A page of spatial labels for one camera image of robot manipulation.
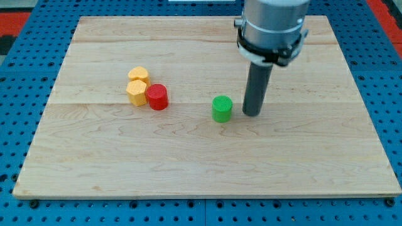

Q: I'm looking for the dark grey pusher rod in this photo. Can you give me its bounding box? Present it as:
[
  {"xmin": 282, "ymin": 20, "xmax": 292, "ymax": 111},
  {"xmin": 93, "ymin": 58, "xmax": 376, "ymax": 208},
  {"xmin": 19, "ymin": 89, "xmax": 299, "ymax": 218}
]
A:
[{"xmin": 242, "ymin": 63, "xmax": 273, "ymax": 117}]

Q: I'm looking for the green cylinder block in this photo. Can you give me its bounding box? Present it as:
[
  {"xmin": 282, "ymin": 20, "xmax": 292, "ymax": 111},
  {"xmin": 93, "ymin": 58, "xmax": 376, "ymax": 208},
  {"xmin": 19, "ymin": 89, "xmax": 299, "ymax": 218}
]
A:
[{"xmin": 212, "ymin": 95, "xmax": 233, "ymax": 123}]

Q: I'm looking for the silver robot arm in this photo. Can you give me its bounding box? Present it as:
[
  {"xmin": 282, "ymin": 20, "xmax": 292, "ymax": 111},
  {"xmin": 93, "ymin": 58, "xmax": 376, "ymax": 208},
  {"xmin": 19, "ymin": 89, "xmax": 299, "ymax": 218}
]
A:
[{"xmin": 234, "ymin": 0, "xmax": 310, "ymax": 116}]

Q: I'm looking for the red cylinder block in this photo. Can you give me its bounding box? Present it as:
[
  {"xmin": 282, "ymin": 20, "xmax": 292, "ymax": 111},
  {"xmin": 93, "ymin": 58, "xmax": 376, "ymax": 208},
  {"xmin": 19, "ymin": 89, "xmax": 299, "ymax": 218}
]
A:
[{"xmin": 146, "ymin": 84, "xmax": 168, "ymax": 110}]

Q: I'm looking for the wooden board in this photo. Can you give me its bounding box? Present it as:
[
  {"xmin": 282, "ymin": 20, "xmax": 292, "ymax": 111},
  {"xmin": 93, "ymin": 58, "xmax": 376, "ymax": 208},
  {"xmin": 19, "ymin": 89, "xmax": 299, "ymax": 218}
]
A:
[{"xmin": 13, "ymin": 16, "xmax": 401, "ymax": 200}]

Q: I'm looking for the yellow heart block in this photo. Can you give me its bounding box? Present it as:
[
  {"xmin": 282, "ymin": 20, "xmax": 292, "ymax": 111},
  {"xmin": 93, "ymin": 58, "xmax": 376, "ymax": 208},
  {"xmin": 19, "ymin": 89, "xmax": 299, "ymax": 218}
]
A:
[{"xmin": 128, "ymin": 66, "xmax": 151, "ymax": 87}]

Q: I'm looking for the yellow hexagon block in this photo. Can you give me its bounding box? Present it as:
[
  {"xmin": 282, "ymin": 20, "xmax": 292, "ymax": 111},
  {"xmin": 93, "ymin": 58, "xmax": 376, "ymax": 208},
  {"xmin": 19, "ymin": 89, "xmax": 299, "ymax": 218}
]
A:
[{"xmin": 126, "ymin": 80, "xmax": 148, "ymax": 106}]

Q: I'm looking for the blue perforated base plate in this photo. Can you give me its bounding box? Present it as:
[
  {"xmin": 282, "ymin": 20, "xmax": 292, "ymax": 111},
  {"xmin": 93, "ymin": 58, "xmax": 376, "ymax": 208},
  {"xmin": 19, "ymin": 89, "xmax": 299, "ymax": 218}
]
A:
[{"xmin": 1, "ymin": 0, "xmax": 401, "ymax": 225}]

